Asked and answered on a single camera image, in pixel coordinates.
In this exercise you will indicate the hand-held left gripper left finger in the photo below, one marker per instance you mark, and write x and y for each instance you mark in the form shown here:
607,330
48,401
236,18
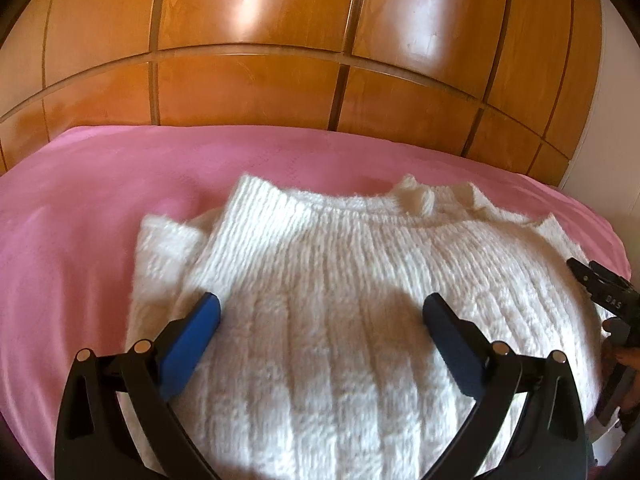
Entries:
192,340

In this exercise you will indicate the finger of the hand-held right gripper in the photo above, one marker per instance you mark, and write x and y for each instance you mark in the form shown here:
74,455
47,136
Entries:
607,275
582,277

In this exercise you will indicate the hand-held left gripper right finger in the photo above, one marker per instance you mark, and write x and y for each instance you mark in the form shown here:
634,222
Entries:
452,345

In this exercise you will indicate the white knit sweater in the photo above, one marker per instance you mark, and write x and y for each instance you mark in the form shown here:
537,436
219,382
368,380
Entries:
350,310

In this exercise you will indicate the person's right hand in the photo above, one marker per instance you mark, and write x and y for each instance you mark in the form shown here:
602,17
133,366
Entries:
627,360

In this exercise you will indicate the pink blanket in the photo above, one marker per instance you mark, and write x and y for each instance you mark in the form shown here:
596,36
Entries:
90,220

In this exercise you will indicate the wooden headboard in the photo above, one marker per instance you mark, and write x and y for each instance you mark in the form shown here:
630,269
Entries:
280,50

